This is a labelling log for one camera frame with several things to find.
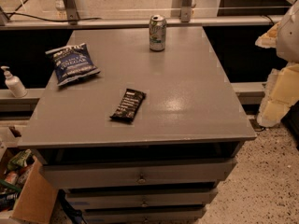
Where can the bottom grey drawer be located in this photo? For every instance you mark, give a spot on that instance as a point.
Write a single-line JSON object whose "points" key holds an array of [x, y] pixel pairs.
{"points": [[145, 215]]}

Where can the grey drawer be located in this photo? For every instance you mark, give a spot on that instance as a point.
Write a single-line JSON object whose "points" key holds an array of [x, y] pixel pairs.
{"points": [[145, 215], [142, 198], [127, 175]]}

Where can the white pump lotion bottle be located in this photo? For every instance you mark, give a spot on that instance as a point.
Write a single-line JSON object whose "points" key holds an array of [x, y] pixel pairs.
{"points": [[13, 83]]}

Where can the grey drawer cabinet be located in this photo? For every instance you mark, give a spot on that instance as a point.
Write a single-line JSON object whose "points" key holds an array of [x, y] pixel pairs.
{"points": [[148, 139]]}

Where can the grey metal rail frame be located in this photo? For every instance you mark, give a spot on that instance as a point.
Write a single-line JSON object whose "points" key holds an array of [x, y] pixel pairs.
{"points": [[87, 13]]}

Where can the cardboard box of snacks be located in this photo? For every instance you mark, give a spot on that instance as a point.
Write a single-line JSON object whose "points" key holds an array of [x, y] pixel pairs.
{"points": [[35, 203]]}

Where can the green snack bag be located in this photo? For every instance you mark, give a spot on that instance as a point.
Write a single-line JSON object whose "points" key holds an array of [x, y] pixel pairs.
{"points": [[19, 160]]}

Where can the blue salt vinegar chip bag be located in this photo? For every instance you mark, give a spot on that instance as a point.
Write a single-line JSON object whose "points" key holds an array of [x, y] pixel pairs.
{"points": [[71, 63]]}

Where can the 7up soda can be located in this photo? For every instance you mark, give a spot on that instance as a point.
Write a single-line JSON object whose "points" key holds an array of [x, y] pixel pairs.
{"points": [[157, 32]]}

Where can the black snack bar wrapper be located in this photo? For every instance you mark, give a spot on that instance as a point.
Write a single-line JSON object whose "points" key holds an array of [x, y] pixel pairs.
{"points": [[129, 105]]}

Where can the middle grey drawer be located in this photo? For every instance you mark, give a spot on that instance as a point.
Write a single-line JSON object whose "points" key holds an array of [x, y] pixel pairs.
{"points": [[142, 198]]}

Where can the top grey drawer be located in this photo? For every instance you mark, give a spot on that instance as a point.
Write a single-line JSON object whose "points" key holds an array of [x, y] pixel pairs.
{"points": [[127, 175]]}

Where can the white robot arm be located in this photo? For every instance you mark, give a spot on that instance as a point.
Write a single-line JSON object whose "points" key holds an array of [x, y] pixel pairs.
{"points": [[284, 36]]}

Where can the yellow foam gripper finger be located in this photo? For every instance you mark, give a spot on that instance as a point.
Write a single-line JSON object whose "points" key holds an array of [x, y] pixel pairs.
{"points": [[281, 92]]}

